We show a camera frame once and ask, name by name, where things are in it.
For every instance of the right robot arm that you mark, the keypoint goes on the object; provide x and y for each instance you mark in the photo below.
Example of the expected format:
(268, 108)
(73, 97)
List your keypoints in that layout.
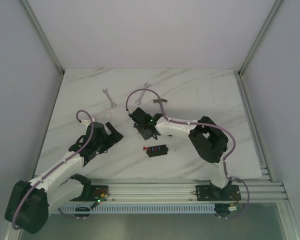
(209, 142)

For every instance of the black fuse box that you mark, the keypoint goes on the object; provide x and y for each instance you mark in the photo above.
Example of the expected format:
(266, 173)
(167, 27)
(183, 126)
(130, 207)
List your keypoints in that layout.
(156, 151)

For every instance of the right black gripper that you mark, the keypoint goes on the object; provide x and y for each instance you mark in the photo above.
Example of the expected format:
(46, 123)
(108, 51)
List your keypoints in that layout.
(145, 136)

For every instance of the left silver wrench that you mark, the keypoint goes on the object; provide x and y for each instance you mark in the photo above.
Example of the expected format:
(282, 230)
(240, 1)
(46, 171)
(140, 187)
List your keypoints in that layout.
(112, 103)

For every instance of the aluminium frame post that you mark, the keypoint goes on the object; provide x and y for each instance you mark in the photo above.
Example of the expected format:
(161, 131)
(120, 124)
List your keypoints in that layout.
(42, 36)
(270, 18)

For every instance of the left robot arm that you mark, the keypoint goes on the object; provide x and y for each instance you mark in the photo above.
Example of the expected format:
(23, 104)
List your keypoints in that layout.
(32, 202)

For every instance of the black handled claw hammer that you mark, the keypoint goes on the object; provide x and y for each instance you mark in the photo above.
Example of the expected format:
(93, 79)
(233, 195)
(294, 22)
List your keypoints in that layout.
(160, 101)

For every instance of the silver wrench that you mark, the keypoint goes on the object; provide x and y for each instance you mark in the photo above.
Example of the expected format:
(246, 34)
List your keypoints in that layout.
(139, 100)
(112, 103)

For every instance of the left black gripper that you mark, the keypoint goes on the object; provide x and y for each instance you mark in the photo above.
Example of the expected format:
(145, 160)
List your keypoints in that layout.
(112, 134)

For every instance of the grey slotted cable duct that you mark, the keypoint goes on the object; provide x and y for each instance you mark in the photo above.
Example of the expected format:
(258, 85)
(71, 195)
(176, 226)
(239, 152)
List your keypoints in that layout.
(138, 208)

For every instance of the right silver wrench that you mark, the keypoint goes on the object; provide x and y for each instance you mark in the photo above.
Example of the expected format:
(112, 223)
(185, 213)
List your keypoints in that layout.
(139, 100)

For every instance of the left aluminium frame post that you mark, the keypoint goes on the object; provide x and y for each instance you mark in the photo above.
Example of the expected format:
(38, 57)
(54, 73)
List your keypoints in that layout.
(42, 36)

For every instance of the clear fuse box lid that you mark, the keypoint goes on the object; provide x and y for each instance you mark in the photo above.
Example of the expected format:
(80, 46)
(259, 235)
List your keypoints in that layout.
(108, 117)

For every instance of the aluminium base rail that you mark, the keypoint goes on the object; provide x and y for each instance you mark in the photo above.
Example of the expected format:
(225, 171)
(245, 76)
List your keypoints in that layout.
(175, 191)

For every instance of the right aluminium frame post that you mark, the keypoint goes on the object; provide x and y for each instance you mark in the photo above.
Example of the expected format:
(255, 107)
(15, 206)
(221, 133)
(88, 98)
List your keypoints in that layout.
(270, 18)

